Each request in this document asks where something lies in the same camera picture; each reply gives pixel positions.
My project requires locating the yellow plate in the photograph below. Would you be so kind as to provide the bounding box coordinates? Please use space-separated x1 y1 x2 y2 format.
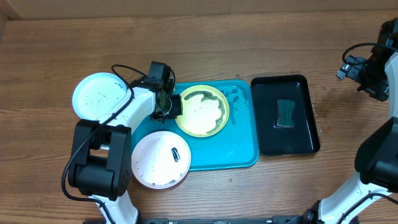
176 85 230 138

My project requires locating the pink-rimmed white plate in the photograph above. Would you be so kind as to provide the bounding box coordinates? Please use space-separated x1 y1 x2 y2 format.
131 131 192 189

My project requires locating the green scrubbing sponge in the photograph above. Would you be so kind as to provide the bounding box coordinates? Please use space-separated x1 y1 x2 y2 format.
276 99 295 128

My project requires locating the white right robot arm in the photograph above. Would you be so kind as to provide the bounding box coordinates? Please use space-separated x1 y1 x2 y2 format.
291 40 397 223

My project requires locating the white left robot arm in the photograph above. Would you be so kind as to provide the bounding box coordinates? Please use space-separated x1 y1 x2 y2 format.
62 73 182 223

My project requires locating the teal plastic tray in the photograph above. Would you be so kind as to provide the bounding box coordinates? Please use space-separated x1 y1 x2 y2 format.
132 80 259 171

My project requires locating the black rectangular tray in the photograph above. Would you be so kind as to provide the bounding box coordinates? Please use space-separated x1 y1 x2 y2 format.
251 75 320 156

